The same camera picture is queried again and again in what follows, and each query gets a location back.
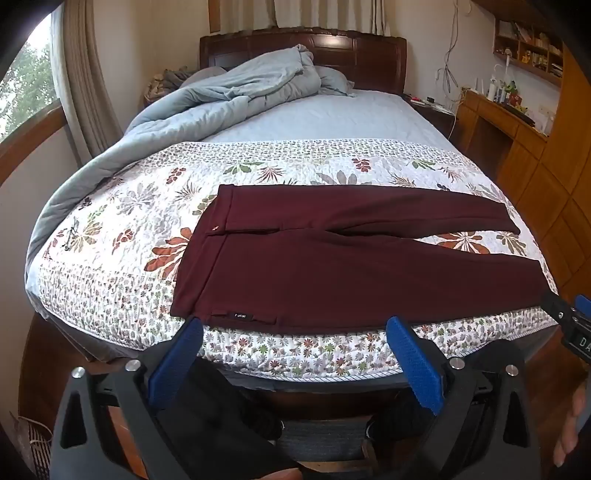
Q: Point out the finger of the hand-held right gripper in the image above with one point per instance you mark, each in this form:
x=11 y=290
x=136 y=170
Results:
x=556 y=305

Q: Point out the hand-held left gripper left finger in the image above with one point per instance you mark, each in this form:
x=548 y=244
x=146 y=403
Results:
x=179 y=350

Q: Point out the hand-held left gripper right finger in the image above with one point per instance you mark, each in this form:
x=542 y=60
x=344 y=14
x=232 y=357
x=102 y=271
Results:
x=413 y=360

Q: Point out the maroon pants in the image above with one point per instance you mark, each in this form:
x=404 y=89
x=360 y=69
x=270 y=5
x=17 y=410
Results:
x=323 y=277

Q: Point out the person's right hand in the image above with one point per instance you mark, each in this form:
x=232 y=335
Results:
x=575 y=424

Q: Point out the person's black shoe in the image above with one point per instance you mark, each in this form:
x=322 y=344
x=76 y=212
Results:
x=392 y=427
x=263 y=422

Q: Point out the wooden cabinet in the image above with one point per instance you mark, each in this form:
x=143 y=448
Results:
x=554 y=194

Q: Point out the grey floor mat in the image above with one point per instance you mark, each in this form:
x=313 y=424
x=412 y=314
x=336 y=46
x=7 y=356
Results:
x=323 y=441

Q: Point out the floral quilted bedspread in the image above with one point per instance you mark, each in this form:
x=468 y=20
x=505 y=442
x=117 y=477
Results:
x=138 y=221

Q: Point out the eyeglasses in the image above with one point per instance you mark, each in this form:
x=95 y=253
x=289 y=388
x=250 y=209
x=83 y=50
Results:
x=71 y=235

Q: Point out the striped tote bag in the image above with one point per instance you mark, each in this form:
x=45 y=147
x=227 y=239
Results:
x=34 y=452

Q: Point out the wooden desk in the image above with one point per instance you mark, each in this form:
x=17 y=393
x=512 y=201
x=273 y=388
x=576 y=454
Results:
x=503 y=134

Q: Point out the dark wooden nightstand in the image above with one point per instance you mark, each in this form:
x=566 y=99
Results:
x=429 y=115

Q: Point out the light blue bed sheet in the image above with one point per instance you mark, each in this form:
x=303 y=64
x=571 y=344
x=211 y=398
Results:
x=346 y=120

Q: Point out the grey-blue comforter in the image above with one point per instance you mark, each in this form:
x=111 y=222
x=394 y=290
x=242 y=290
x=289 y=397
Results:
x=231 y=92

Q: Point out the pile of clothes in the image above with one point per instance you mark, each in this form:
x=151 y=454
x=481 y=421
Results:
x=159 y=85

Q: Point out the beige window curtain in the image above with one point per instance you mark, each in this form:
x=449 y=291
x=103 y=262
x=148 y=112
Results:
x=87 y=92

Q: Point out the grey pillow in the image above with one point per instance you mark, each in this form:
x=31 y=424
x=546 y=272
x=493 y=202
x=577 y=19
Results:
x=203 y=76

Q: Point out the wooden framed window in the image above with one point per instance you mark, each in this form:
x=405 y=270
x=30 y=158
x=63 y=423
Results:
x=27 y=92

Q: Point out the dark wooden headboard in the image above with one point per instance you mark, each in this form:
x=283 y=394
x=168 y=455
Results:
x=369 y=60

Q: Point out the beige curtain behind headboard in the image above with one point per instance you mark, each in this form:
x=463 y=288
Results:
x=332 y=16

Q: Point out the wooden wall shelf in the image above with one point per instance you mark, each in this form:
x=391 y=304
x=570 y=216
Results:
x=531 y=50

